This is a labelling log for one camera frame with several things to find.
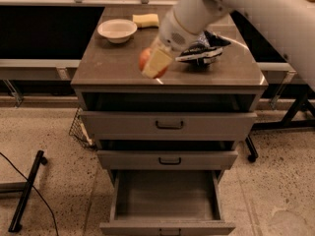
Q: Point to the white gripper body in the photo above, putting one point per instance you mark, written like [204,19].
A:
[171,33]

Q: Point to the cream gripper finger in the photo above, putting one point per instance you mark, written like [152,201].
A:
[157,63]

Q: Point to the red apple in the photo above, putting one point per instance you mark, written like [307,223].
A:
[143,60]

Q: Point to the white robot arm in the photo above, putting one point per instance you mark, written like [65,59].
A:
[288,25]

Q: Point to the grey drawer cabinet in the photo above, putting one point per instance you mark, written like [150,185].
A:
[109,80]

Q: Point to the top drawer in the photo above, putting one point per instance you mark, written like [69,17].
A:
[168,126]

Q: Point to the drawer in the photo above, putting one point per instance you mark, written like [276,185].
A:
[168,126]
[166,203]
[166,160]

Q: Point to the middle drawer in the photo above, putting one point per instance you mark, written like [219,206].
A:
[166,160]

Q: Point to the bottom drawer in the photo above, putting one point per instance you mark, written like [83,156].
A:
[166,203]

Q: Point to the yellow sponge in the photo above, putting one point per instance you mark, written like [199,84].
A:
[146,20]

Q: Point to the white bowl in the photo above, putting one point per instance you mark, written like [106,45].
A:
[117,31]

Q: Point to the black metal bar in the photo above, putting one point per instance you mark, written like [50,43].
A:
[15,225]

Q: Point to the wire mesh basket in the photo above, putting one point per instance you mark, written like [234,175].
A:
[78,131]

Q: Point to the black table leg frame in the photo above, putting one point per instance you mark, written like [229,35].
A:
[301,103]

